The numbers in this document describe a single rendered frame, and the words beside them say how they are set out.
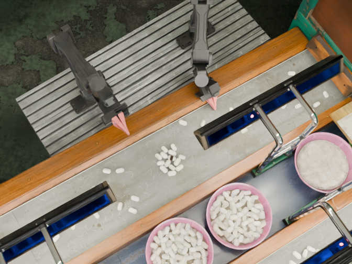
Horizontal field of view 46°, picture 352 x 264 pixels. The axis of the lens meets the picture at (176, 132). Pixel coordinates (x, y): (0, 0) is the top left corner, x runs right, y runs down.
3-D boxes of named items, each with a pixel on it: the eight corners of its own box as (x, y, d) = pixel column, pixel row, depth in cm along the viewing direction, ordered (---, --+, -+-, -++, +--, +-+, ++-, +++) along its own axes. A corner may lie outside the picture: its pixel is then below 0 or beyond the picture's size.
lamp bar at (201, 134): (192, 133, 149) (193, 125, 142) (329, 56, 160) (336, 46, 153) (204, 151, 147) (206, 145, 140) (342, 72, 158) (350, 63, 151)
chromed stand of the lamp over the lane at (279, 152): (230, 142, 186) (248, 103, 144) (266, 121, 190) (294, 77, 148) (254, 178, 181) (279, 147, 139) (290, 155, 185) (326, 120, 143)
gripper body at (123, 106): (128, 106, 145) (116, 89, 147) (103, 121, 143) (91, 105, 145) (129, 112, 152) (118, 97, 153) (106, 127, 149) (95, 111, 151)
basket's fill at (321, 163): (283, 158, 184) (287, 154, 178) (323, 134, 188) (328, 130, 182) (314, 201, 177) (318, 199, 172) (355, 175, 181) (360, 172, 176)
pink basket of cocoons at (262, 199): (191, 223, 174) (193, 220, 165) (228, 175, 181) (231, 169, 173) (243, 264, 169) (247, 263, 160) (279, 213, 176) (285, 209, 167)
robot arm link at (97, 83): (113, 82, 141) (95, 56, 144) (91, 95, 139) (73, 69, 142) (117, 96, 152) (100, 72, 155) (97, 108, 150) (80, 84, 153)
